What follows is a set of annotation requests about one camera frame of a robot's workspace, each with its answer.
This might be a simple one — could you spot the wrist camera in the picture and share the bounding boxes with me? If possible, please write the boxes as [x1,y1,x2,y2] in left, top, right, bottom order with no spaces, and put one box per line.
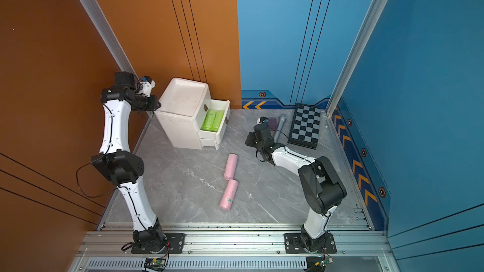
[257,117,268,124]
[137,76,156,97]

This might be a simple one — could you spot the green circuit board right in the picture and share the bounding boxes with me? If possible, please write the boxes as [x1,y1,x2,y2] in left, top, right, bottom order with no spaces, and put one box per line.
[313,258,334,270]

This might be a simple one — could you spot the pink roll lower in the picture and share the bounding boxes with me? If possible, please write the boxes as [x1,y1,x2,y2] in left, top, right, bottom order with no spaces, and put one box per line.
[219,180,238,211]

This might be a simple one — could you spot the black white chessboard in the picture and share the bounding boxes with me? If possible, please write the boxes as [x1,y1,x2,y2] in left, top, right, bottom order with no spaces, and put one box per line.
[288,103,321,149]

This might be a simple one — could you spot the pink roll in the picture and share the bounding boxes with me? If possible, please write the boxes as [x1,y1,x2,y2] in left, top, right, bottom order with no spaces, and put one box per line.
[219,180,238,211]
[224,154,238,181]

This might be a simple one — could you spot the pink roll upper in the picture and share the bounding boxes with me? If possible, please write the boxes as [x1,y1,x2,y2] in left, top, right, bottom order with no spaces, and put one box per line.
[224,154,238,181]

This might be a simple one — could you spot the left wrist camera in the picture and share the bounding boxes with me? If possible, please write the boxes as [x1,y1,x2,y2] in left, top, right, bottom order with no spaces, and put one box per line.
[137,76,156,97]

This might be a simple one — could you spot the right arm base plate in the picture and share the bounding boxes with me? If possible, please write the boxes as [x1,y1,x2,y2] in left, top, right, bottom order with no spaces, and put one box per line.
[284,232,337,254]

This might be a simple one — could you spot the white drawer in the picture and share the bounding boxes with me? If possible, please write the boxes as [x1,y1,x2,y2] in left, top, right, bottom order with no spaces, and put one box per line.
[198,99,231,144]

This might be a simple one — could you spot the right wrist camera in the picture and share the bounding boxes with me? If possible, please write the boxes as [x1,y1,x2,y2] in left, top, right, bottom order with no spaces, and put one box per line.
[257,117,268,124]

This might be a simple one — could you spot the purple small block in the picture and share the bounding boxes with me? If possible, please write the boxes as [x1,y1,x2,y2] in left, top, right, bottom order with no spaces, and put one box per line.
[267,118,278,131]

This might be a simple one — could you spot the green circuit board left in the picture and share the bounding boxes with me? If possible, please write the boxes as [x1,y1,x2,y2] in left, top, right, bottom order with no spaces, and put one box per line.
[143,258,168,272]

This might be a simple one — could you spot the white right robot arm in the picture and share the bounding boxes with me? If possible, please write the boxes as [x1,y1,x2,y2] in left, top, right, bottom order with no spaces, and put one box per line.
[245,123,347,252]

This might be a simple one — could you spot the grey microphone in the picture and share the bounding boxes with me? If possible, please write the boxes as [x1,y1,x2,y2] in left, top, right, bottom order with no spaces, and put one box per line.
[274,115,287,143]

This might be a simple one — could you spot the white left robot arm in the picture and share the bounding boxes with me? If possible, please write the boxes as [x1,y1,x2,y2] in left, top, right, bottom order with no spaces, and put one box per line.
[92,81,161,232]

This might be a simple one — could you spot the green circuit board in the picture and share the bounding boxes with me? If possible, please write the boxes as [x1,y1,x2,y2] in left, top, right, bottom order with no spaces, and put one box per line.
[313,258,334,270]
[143,258,168,272]

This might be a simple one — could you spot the white plastic drawer cabinet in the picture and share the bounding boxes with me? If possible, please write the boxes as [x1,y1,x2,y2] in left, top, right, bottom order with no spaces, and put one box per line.
[155,78,231,150]

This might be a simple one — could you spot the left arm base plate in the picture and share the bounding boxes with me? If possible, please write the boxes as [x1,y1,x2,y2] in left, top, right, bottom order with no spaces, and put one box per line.
[131,233,185,255]

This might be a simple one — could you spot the green roll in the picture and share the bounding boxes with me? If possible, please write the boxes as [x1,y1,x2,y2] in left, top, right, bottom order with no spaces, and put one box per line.
[201,109,217,131]
[210,110,224,132]

